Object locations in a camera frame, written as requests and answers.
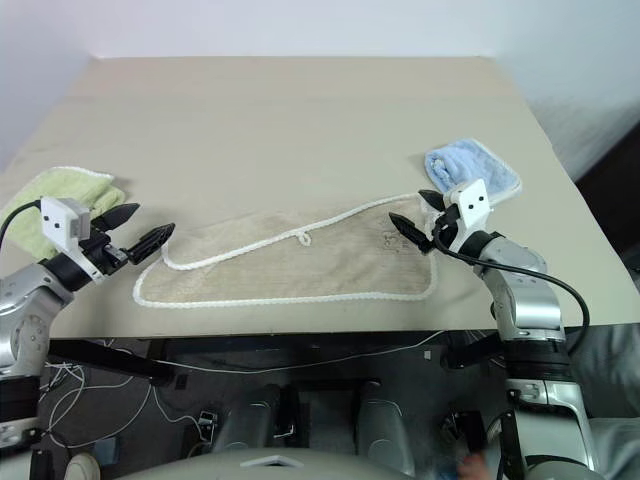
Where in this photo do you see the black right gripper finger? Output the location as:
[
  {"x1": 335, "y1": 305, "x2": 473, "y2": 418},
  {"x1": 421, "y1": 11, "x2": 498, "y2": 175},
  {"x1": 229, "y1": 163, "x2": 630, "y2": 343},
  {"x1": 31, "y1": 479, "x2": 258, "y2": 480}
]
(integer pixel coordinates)
[
  {"x1": 417, "y1": 189, "x2": 447, "y2": 213},
  {"x1": 387, "y1": 212, "x2": 433, "y2": 252}
]

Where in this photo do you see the tangled white floor cable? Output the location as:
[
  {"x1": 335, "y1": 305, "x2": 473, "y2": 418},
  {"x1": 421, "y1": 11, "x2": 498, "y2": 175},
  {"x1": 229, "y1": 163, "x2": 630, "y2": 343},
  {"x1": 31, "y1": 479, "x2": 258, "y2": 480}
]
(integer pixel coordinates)
[{"x1": 42, "y1": 363, "x2": 202, "y2": 449}]

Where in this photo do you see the green folded towel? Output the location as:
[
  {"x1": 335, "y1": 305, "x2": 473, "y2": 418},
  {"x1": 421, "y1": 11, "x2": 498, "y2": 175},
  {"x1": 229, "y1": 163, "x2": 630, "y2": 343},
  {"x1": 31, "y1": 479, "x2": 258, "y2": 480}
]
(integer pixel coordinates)
[{"x1": 0, "y1": 165, "x2": 128, "y2": 262}]

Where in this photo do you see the dark grey rounded shape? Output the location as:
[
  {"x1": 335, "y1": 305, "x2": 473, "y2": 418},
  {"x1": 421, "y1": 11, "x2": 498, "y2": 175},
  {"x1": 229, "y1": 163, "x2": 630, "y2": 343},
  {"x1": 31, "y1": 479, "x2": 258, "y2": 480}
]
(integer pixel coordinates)
[
  {"x1": 218, "y1": 383, "x2": 282, "y2": 457},
  {"x1": 355, "y1": 381, "x2": 417, "y2": 477}
]

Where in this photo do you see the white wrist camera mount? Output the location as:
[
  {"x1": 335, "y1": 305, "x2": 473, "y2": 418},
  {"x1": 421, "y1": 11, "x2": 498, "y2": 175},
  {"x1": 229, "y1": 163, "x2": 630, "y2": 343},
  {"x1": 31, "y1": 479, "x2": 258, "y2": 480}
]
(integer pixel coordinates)
[
  {"x1": 40, "y1": 195, "x2": 107, "y2": 286},
  {"x1": 443, "y1": 179, "x2": 494, "y2": 252}
]

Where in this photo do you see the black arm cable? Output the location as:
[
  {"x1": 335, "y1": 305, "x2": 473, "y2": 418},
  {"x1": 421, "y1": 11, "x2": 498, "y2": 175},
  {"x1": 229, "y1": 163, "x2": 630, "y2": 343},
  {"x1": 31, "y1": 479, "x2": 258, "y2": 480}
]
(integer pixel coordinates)
[
  {"x1": 431, "y1": 213, "x2": 592, "y2": 357},
  {"x1": 0, "y1": 199, "x2": 45, "y2": 243}
]

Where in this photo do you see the grey padded cover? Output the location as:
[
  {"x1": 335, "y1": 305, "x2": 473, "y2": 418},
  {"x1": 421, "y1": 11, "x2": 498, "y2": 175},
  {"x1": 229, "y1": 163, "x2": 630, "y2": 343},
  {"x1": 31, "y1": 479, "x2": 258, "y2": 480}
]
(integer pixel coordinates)
[{"x1": 563, "y1": 323, "x2": 640, "y2": 480}]

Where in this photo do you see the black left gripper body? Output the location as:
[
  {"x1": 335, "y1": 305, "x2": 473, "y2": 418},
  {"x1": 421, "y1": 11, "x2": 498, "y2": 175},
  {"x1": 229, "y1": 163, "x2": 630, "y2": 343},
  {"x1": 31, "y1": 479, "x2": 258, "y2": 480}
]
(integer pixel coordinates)
[{"x1": 79, "y1": 234, "x2": 133, "y2": 275}]

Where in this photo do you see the grey robot torso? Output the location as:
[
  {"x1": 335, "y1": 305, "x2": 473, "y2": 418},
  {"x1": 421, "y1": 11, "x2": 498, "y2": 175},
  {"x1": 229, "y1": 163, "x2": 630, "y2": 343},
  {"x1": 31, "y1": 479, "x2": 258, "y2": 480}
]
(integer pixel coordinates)
[{"x1": 113, "y1": 443, "x2": 422, "y2": 480}]

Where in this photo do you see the black table frame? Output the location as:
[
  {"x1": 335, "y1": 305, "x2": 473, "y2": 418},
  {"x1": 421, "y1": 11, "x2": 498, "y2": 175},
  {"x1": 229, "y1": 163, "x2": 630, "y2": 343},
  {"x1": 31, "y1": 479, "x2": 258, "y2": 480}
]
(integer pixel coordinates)
[{"x1": 46, "y1": 329, "x2": 507, "y2": 387}]

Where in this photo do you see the long thin white cable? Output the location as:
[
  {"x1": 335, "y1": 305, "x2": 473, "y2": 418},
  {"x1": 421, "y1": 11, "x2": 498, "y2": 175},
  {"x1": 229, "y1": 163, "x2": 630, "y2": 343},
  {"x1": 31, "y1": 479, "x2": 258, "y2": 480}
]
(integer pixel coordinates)
[{"x1": 147, "y1": 329, "x2": 447, "y2": 375}]

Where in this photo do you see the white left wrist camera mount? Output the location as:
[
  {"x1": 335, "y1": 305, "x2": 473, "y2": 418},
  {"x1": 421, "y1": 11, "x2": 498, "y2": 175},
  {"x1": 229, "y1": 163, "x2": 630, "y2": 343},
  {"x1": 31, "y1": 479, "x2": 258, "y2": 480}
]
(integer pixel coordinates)
[{"x1": 40, "y1": 195, "x2": 107, "y2": 286}]

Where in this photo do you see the blue folded towel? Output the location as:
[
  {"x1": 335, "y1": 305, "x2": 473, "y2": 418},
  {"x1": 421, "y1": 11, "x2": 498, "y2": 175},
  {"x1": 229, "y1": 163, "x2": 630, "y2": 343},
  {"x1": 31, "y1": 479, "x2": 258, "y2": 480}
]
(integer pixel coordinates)
[{"x1": 423, "y1": 137, "x2": 523, "y2": 207}]

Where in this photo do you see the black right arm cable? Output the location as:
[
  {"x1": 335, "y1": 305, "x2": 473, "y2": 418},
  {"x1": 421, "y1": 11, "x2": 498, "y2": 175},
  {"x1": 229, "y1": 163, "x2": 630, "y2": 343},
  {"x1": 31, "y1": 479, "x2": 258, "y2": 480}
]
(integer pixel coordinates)
[{"x1": 431, "y1": 213, "x2": 592, "y2": 357}]

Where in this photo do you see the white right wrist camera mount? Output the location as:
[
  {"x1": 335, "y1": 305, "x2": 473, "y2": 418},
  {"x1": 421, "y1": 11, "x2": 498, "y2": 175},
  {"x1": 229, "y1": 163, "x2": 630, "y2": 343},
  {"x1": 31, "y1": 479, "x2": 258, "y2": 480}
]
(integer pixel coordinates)
[{"x1": 443, "y1": 179, "x2": 494, "y2": 252}]

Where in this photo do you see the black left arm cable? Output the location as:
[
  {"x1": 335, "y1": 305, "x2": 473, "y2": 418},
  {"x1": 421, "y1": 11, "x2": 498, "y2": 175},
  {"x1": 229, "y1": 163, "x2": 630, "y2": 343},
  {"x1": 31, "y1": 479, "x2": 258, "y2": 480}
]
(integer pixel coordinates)
[{"x1": 0, "y1": 199, "x2": 45, "y2": 243}]

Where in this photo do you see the white shoe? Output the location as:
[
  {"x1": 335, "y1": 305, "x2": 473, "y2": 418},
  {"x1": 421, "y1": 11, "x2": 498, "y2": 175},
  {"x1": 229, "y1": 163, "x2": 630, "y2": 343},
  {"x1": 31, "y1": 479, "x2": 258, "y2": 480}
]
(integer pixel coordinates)
[{"x1": 63, "y1": 451, "x2": 107, "y2": 480}]

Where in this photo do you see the beige towel with white trim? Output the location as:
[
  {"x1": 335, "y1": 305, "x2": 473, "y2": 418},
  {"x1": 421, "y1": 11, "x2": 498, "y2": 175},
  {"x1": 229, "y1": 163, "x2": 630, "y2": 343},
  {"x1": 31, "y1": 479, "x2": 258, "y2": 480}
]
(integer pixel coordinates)
[{"x1": 131, "y1": 191, "x2": 442, "y2": 309}]

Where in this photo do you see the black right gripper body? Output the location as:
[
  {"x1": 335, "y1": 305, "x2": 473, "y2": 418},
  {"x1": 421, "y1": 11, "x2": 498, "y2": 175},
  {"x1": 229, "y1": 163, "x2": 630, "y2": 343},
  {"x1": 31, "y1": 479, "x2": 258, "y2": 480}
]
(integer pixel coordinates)
[{"x1": 426, "y1": 203, "x2": 460, "y2": 250}]

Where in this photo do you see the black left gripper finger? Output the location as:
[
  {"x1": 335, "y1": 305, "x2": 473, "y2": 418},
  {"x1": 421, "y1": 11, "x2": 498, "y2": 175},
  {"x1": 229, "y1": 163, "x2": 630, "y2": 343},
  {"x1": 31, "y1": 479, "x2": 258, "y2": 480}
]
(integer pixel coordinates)
[
  {"x1": 90, "y1": 202, "x2": 142, "y2": 234},
  {"x1": 126, "y1": 223, "x2": 178, "y2": 265}
]

